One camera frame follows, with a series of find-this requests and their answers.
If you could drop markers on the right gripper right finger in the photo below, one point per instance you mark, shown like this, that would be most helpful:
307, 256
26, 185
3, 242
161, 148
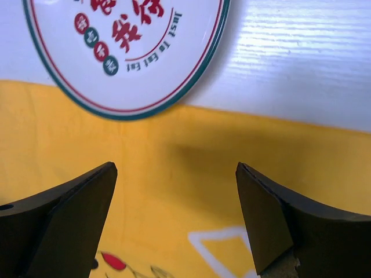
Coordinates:
291, 235

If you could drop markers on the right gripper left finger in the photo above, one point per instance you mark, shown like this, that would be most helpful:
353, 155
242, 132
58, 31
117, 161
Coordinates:
56, 233

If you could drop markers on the round patterned plate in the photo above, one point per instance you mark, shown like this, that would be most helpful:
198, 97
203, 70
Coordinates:
126, 60

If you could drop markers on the yellow Pikachu cloth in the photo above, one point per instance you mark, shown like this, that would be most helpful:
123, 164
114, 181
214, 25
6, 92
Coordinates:
175, 210

